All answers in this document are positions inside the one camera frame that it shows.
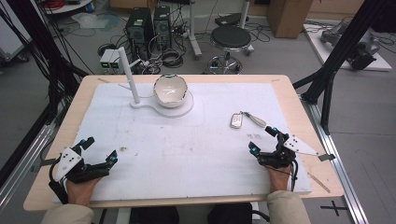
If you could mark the grey tape piece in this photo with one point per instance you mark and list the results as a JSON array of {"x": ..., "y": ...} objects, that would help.
[
  {"x": 327, "y": 157},
  {"x": 46, "y": 161}
]

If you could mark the aluminium rail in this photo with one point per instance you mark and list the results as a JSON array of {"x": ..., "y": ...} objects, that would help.
[
  {"x": 339, "y": 174},
  {"x": 18, "y": 174}
]

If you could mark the person's legs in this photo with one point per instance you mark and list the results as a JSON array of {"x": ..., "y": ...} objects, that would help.
[{"x": 230, "y": 214}]

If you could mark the white ceramic bowl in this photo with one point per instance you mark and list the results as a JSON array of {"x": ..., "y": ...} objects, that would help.
[{"x": 169, "y": 91}]

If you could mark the black metal frame stand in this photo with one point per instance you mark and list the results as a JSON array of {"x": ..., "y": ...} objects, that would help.
[
  {"x": 46, "y": 56},
  {"x": 342, "y": 46}
]

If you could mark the white power supply box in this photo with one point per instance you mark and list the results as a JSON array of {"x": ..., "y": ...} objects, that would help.
[
  {"x": 106, "y": 60},
  {"x": 115, "y": 60}
]

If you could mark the white table mat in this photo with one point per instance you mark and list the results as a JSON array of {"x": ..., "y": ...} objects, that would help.
[{"x": 174, "y": 155}]

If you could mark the black computer tower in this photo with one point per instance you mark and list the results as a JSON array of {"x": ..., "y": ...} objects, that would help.
[
  {"x": 138, "y": 28},
  {"x": 162, "y": 26}
]

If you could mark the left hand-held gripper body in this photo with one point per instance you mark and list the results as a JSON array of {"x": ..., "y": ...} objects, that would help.
[{"x": 70, "y": 163}]

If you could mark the brown wooden cabinet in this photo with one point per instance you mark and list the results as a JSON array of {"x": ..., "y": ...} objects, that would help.
[{"x": 289, "y": 17}]

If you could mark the black round stool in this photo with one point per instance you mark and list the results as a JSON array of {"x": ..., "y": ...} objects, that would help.
[{"x": 230, "y": 37}]

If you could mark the white table leg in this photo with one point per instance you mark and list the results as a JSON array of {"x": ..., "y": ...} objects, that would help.
[
  {"x": 246, "y": 25},
  {"x": 194, "y": 31}
]

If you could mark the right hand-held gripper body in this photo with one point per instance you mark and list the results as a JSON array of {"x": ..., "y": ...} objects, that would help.
[{"x": 280, "y": 155}]

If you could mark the white stand with pole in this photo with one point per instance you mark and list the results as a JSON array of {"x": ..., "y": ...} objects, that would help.
[{"x": 129, "y": 74}]

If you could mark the person's right hand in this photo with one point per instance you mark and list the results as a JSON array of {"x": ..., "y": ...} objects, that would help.
[{"x": 278, "y": 179}]

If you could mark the clear plastic bag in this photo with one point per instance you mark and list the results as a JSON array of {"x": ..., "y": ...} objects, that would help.
[{"x": 93, "y": 21}]

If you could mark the beige tape strip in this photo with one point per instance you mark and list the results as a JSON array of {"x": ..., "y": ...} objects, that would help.
[{"x": 319, "y": 183}]

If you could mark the person's left hand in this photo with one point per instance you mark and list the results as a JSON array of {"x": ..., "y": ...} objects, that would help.
[{"x": 79, "y": 193}]

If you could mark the white platform board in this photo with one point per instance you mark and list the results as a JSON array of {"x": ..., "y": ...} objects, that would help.
[{"x": 317, "y": 46}]

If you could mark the grey robot device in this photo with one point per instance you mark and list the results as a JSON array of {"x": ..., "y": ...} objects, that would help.
[{"x": 364, "y": 49}]

